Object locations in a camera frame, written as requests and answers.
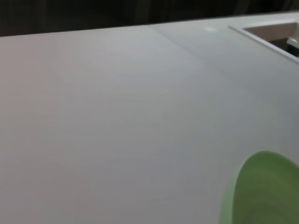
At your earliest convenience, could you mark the white robot torso base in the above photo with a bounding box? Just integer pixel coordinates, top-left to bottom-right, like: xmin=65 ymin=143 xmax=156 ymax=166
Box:
xmin=286 ymin=36 xmax=299 ymax=50

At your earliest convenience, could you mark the light green plate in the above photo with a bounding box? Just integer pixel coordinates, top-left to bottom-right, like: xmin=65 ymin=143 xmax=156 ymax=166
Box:
xmin=218 ymin=150 xmax=299 ymax=224

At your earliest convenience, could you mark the dark background curtain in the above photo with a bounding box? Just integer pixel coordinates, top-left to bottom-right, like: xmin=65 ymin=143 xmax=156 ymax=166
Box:
xmin=0 ymin=0 xmax=299 ymax=37

